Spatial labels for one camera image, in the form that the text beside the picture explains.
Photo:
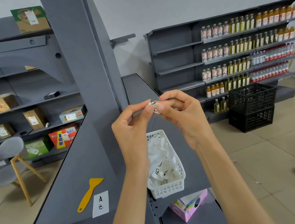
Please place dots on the orange juice bottle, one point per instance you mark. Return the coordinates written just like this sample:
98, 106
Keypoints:
222, 88
217, 89
208, 92
213, 90

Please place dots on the grey metal gondola shelf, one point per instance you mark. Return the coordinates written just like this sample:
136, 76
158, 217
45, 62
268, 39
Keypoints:
88, 98

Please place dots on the heap of crumpled white labels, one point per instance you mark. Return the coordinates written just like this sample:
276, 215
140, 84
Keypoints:
160, 159

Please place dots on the white lettered paper sheet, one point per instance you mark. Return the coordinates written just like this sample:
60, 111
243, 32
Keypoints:
100, 204

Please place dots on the grey shelf unit with cartons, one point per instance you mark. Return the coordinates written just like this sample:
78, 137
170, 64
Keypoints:
26, 86

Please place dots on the white plastic basket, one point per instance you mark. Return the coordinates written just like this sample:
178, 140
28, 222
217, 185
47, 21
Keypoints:
167, 191

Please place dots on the yellow plastic scraper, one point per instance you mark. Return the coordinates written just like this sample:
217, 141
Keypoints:
89, 193

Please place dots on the black plastic crate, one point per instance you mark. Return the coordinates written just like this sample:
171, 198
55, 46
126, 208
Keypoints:
251, 122
251, 97

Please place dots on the person's right hand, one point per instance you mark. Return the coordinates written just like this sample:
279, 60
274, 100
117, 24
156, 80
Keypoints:
192, 122

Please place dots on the small brown cardboard box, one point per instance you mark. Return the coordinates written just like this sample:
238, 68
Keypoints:
4, 131

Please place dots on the person's left thumb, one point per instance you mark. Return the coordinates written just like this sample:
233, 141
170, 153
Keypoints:
146, 116

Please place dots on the green and brown carton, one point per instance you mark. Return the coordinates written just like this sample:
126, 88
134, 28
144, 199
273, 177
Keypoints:
30, 20

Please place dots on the group of red cap water bottles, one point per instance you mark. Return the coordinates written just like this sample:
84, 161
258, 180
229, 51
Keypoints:
274, 54

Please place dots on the person's left hand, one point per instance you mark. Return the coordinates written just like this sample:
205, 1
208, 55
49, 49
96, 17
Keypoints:
131, 139

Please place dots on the small black box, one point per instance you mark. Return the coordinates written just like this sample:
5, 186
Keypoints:
51, 95

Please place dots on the group of yellow oil bottles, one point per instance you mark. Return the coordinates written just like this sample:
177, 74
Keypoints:
238, 46

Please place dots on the person's right thumb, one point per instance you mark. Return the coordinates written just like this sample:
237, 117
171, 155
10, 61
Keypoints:
167, 112

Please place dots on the upright brown cardboard box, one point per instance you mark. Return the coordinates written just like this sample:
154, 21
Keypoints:
35, 119

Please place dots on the person's right forearm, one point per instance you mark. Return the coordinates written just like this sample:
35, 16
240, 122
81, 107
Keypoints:
231, 186

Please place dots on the grey shelf unit with bottles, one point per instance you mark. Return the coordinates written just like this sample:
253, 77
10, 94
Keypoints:
174, 54

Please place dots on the group of orange juice bottles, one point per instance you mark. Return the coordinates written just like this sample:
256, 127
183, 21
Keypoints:
270, 17

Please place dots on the yellow oil bottle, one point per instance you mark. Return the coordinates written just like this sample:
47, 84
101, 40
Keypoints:
223, 104
216, 106

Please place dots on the grey chair with wooden legs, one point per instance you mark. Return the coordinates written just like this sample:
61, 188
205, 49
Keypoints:
9, 169

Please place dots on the person's left forearm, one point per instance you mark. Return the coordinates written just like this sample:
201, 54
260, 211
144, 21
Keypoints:
131, 213

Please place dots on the small white paper label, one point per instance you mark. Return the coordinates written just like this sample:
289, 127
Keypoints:
152, 106

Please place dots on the pale blue carton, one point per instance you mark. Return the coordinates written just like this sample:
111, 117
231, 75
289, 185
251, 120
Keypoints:
72, 114

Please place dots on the group of white label bottles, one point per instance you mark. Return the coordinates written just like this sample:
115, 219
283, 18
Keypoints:
212, 53

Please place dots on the red and yellow carton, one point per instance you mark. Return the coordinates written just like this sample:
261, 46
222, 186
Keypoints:
64, 138

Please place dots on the pink tissue box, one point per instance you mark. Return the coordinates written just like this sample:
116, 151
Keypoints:
186, 209

